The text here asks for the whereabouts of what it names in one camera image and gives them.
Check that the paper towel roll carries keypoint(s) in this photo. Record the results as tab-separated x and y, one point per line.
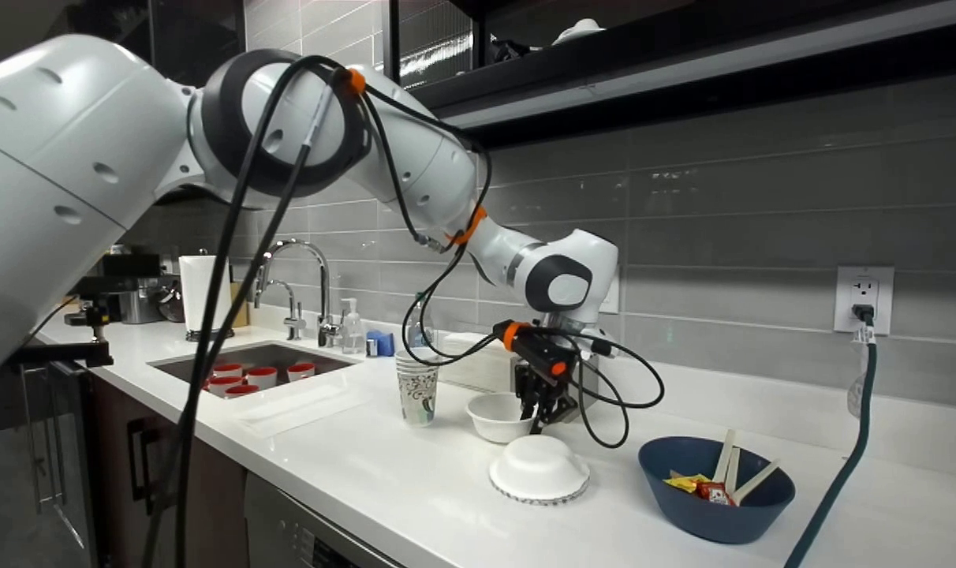
198	296

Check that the dishwasher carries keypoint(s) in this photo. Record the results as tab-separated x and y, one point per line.
289	528

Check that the glass-door fridge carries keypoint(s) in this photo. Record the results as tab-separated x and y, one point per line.
20	481

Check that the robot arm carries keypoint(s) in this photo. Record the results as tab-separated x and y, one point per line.
68	158

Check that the clear plastic bottle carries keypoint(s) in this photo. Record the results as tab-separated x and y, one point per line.
415	331

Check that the white box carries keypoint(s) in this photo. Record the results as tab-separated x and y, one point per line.
478	363

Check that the small white bowl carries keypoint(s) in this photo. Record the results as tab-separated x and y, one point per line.
494	416

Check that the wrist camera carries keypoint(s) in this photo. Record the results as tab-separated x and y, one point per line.
543	349

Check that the white wall socket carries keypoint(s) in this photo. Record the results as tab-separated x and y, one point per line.
850	300

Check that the steel kettle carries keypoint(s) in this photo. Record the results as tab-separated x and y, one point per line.
143	304

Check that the wooden cutting board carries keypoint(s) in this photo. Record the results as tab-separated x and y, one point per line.
241	312

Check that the white bowl with patterned rim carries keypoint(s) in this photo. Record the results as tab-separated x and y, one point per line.
539	469

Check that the blue sponge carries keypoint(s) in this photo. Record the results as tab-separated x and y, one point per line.
381	344

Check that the stack of patterned paper cups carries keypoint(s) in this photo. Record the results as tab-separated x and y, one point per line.
418	390

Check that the camera on mount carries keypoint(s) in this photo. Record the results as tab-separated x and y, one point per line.
111	284

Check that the white flat tray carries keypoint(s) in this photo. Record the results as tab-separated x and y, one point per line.
304	406

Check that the tall chrome tap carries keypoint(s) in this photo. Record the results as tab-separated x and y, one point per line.
323	292

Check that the dark wall shelf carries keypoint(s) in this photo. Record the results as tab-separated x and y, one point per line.
683	71

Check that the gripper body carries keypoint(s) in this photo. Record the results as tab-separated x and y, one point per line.
535	383

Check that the yellow sachet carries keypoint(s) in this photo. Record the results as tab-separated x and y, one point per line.
685	482

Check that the red-rimmed white cup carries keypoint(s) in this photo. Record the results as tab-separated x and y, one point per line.
228	368
224	385
242	390
300	371
262	377

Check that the sink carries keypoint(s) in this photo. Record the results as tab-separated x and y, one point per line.
281	355

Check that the white dish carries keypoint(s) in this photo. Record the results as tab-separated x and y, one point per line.
579	30

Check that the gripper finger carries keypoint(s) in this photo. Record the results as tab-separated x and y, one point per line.
538	416
563	407

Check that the blue bowl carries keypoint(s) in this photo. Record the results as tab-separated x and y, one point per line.
699	521

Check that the brown cabinet door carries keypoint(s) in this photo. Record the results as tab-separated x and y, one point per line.
210	489

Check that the small chrome tap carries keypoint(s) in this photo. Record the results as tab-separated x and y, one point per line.
293	312

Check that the clear soap dispenser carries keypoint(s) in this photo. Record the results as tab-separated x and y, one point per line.
352	330

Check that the red sachet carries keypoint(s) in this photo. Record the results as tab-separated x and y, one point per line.
713	492

